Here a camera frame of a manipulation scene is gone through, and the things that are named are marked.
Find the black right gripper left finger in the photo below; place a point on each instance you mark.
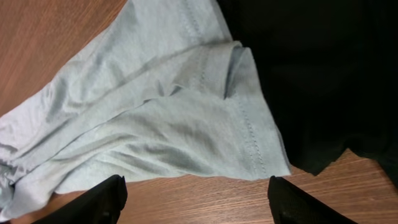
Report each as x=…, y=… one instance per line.
x=100, y=205

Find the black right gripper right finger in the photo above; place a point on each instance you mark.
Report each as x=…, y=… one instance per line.
x=291, y=205

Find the light blue t-shirt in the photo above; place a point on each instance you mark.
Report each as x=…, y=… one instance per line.
x=164, y=91

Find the black garment on right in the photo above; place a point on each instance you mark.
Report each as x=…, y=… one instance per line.
x=328, y=71

